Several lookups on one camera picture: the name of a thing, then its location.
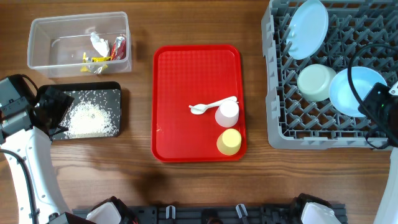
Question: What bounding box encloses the red plastic tray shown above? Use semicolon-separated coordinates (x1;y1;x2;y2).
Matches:
151;44;247;163

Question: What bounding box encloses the red snack wrapper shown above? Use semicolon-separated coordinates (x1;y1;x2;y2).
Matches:
111;35;126;60

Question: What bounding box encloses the yellow plastic cup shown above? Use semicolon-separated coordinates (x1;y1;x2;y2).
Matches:
216;128;242;156

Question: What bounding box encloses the mint green bowl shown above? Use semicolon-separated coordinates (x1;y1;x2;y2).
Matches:
297;64;336;102

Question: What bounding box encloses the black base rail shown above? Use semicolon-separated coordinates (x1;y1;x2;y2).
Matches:
72;203;346;224

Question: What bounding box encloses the white tissue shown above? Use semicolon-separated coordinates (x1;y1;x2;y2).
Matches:
90;32;110;57

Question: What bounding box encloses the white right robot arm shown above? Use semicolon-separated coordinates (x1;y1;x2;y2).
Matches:
299;83;397;224

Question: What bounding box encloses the black plastic bin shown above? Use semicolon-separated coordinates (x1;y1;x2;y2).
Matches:
34;81;123;141

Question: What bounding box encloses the clear plastic bin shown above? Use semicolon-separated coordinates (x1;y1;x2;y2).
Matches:
27;11;132;78

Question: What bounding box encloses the white rice pile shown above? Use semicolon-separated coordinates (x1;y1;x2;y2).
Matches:
63;90;121;139

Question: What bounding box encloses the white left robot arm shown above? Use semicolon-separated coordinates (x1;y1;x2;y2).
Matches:
1;86;73;223

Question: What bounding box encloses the light blue plate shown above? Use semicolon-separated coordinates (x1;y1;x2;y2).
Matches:
286;0;329;60

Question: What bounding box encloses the white plastic fork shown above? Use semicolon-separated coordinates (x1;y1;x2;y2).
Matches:
188;100;239;116

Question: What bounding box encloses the yellow candy wrapper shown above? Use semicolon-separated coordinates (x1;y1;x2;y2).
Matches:
80;52;111;74

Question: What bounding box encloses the light blue bowl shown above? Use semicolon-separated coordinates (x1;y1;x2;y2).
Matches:
329;67;387;118

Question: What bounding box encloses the grey dishwasher rack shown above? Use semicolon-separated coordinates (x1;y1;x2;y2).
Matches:
261;0;397;149

